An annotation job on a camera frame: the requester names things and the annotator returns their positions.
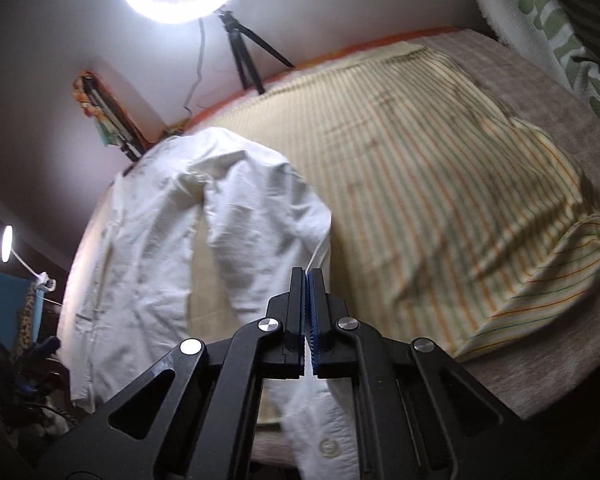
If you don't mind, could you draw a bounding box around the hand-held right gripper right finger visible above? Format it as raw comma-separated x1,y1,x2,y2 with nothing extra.
306,268,572,480

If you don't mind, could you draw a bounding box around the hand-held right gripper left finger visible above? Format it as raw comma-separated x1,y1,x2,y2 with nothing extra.
37,267,307,480

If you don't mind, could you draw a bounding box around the white shirt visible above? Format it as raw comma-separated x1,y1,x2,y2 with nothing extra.
57,127,361,480

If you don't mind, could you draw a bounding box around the yellow striped bed sheet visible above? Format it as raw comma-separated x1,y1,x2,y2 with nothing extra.
187,42,600,428

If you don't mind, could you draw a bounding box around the orange bed sheet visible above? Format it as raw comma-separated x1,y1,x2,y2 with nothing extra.
145,25,461,146

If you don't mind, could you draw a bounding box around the black tripod stand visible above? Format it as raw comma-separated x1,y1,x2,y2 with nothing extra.
217,7,297,95

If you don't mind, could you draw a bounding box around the folded silver black tripod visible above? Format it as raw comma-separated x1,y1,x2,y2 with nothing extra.
82,75,148,161

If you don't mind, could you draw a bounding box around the leopard print cloth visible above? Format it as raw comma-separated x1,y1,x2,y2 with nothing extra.
16,287,40,358

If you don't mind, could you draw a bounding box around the blue plastic object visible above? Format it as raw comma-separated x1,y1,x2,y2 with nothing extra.
0,270,33,323

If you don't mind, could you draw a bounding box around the white clip lamp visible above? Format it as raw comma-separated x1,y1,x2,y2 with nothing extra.
0,225,58,306

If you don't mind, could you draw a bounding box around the colourful printed cloth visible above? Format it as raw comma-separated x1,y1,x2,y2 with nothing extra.
71,70,151,148

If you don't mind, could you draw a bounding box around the beige checked blanket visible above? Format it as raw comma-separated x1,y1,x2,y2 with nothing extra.
65,27,600,471

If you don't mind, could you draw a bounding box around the green white patterned cloth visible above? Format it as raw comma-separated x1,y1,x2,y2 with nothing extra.
462,0,600,136

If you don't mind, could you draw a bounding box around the grey ring light cable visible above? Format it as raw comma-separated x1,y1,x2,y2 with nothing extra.
182,0,221,116

